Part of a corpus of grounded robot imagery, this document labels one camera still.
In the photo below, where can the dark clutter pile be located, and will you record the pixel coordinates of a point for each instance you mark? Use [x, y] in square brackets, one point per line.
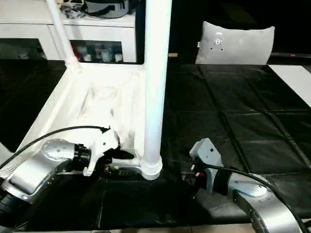
[73, 11]

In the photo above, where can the white plastic table top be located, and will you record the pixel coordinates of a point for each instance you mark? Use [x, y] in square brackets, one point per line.
[73, 102]

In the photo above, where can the thin black metal rail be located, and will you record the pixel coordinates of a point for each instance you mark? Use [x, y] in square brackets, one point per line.
[291, 55]

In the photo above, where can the grey round bag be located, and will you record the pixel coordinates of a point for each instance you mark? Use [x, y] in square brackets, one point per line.
[104, 8]

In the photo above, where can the white cabinet with glass doors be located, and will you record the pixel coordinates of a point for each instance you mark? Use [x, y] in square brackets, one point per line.
[29, 29]

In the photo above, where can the small tan block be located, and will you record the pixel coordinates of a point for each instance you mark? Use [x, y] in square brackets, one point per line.
[172, 55]

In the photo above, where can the white flat board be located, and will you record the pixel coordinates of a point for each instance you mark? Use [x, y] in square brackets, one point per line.
[295, 80]

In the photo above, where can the grey cushion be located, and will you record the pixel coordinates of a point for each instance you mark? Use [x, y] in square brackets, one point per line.
[238, 46]

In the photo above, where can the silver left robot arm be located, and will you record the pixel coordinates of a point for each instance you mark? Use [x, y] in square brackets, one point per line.
[36, 170]

